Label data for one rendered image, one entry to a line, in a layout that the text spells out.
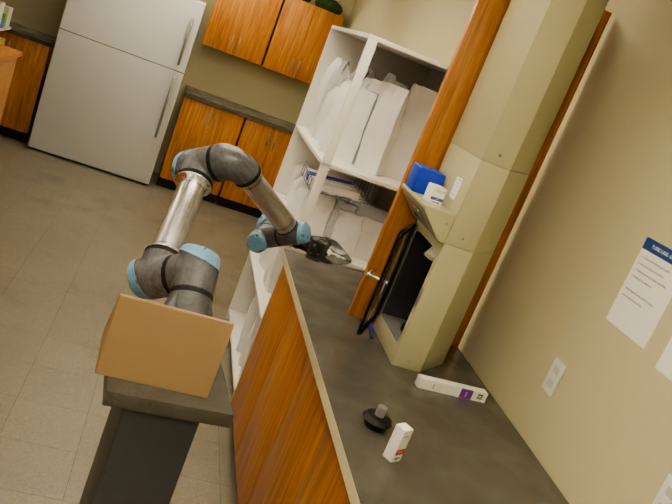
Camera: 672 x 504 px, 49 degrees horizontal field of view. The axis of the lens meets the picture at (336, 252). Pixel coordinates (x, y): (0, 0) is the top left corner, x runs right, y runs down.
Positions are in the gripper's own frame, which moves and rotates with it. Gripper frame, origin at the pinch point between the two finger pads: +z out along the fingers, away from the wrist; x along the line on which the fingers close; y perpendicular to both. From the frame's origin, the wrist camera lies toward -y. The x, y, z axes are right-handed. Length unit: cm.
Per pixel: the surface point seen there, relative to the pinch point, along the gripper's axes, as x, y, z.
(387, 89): 57, -110, -33
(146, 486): -55, 89, -12
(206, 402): -26, 88, -5
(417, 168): 38.6, -9.3, 8.9
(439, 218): 28.3, 9.2, 24.5
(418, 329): -10.8, 5.1, 32.7
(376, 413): -22, 58, 34
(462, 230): 27.0, 5.1, 32.7
